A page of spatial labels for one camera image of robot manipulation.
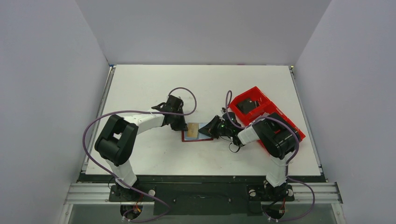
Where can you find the aluminium frame rail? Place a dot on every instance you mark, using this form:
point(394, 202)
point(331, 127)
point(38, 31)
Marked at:
point(102, 193)

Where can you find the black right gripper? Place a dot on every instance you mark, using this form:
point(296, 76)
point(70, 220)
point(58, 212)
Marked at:
point(215, 128)

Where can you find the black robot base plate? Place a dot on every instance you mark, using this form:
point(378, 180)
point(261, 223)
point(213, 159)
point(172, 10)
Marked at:
point(276, 198)

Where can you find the red leather card holder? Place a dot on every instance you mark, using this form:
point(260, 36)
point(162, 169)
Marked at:
point(200, 137)

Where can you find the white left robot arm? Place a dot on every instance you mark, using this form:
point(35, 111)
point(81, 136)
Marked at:
point(116, 140)

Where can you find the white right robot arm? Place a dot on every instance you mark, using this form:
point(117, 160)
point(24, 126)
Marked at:
point(279, 138)

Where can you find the black card in tray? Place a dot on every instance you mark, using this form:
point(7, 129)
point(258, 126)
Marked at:
point(247, 105)

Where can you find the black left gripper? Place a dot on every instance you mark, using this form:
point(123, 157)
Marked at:
point(179, 122)

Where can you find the gold card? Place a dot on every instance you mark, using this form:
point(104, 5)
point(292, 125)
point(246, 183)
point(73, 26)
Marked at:
point(192, 132)

